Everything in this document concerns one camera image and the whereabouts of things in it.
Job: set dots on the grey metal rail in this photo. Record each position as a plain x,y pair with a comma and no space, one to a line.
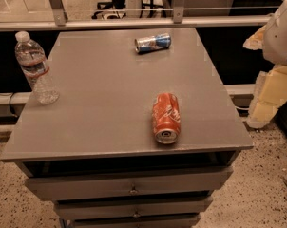
187,22

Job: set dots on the top grey drawer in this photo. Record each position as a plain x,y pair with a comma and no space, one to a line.
129,184

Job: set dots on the blue silver redbull can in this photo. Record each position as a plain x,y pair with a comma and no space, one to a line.
152,43

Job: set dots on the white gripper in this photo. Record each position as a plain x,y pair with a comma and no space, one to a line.
282,40

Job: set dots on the clear plastic water bottle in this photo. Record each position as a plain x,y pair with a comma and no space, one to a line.
34,64

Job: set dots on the bottom grey drawer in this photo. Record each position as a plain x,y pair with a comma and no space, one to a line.
163,221

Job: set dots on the grey drawer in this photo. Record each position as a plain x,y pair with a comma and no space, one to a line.
129,184
163,221
133,208

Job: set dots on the black office chair base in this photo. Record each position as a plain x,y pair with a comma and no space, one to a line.
121,8

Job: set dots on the dented orange soda can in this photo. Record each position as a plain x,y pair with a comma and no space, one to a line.
166,118

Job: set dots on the middle grey drawer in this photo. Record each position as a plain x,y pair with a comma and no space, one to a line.
133,208

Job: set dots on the grey drawer cabinet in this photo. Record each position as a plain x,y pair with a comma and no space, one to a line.
102,121

